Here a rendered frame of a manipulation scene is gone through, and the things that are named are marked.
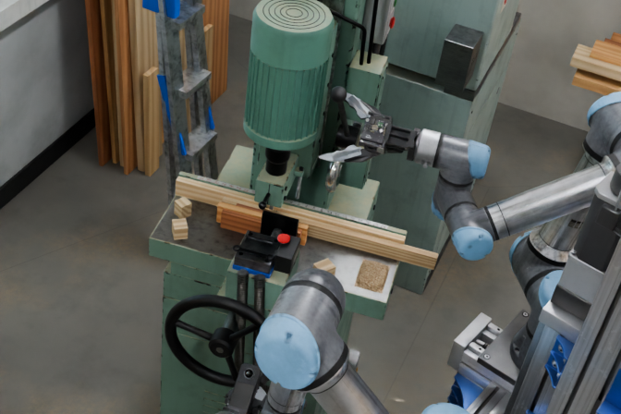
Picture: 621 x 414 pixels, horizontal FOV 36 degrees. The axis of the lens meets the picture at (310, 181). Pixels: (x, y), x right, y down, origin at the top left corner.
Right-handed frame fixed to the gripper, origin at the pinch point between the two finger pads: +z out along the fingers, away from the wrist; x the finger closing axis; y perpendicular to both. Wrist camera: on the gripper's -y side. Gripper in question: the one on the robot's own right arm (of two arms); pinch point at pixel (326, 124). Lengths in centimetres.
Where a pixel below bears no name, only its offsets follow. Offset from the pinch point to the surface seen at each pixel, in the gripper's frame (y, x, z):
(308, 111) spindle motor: -4.1, -2.8, 5.5
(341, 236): -33.7, 19.4, -6.4
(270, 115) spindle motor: -1.8, 0.6, 13.0
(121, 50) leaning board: -131, -36, 100
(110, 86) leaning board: -150, -25, 107
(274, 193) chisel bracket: -22.7, 14.7, 10.8
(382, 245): -33.3, 19.0, -16.7
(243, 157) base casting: -68, 1, 31
